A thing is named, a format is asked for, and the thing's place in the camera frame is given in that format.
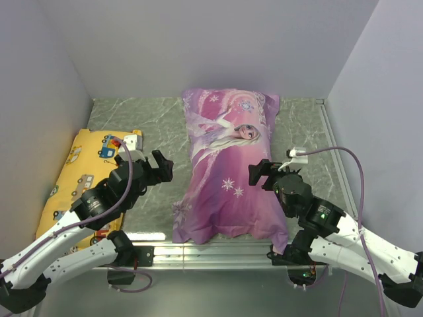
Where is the purple princess print pillowcase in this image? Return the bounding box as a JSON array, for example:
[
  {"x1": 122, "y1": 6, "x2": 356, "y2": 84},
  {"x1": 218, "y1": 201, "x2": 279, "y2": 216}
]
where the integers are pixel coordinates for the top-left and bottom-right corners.
[{"x1": 173, "y1": 88, "x2": 289, "y2": 254}]

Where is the aluminium rail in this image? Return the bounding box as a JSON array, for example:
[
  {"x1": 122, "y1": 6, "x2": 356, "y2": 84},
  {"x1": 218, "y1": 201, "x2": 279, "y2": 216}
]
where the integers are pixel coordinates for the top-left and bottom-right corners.
[
  {"x1": 315, "y1": 98, "x2": 361, "y2": 219},
  {"x1": 92, "y1": 240, "x2": 331, "y2": 271}
]

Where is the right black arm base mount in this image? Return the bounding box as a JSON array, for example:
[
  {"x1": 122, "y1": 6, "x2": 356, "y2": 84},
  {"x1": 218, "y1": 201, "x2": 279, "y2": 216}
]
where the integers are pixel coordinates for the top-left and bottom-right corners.
[{"x1": 266, "y1": 244, "x2": 327, "y2": 291}]

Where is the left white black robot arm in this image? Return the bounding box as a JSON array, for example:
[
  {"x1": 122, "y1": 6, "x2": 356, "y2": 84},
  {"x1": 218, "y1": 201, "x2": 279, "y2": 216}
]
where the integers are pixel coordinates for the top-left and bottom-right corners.
[{"x1": 1, "y1": 150, "x2": 173, "y2": 314}]

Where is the right side aluminium rail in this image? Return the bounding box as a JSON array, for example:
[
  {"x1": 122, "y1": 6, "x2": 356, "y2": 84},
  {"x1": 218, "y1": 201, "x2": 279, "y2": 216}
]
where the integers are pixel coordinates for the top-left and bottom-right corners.
[{"x1": 315, "y1": 98, "x2": 361, "y2": 219}]

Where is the front aluminium rail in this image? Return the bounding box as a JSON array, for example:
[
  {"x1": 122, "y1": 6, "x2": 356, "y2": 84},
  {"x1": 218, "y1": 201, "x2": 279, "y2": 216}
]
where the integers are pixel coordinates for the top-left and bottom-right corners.
[{"x1": 92, "y1": 240, "x2": 331, "y2": 271}]

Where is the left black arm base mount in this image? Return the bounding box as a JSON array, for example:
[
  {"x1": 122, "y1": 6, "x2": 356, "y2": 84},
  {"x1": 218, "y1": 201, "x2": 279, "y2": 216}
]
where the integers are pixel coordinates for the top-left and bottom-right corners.
[{"x1": 106, "y1": 246, "x2": 155, "y2": 293}]

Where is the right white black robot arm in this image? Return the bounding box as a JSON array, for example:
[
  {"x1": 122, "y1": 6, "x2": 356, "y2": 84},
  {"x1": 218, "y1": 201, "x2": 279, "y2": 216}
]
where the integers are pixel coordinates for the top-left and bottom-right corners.
[{"x1": 249, "y1": 159, "x2": 422, "y2": 308}]

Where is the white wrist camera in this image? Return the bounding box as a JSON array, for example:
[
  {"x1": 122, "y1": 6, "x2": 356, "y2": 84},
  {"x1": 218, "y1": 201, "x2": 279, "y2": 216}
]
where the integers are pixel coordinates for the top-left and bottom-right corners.
[
  {"x1": 118, "y1": 134, "x2": 145, "y2": 162},
  {"x1": 278, "y1": 147, "x2": 309, "y2": 172}
]

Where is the yellow car print pillow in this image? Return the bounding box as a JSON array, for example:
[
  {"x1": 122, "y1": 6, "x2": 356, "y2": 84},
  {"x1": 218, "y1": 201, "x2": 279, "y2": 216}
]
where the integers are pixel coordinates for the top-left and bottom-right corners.
[{"x1": 36, "y1": 129, "x2": 142, "y2": 238}]

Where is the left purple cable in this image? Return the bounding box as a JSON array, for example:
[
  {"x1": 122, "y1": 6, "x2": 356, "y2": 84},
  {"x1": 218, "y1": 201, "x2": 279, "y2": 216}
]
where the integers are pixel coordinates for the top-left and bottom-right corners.
[{"x1": 0, "y1": 137, "x2": 154, "y2": 293}]

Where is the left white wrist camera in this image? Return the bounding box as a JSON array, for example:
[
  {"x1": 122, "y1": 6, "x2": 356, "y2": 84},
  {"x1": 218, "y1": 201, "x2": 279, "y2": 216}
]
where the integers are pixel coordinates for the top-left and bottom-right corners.
[{"x1": 118, "y1": 134, "x2": 145, "y2": 162}]

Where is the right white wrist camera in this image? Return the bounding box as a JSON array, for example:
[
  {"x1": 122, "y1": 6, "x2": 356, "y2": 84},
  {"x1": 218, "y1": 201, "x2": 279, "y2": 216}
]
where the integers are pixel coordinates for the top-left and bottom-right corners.
[{"x1": 278, "y1": 147, "x2": 309, "y2": 172}]

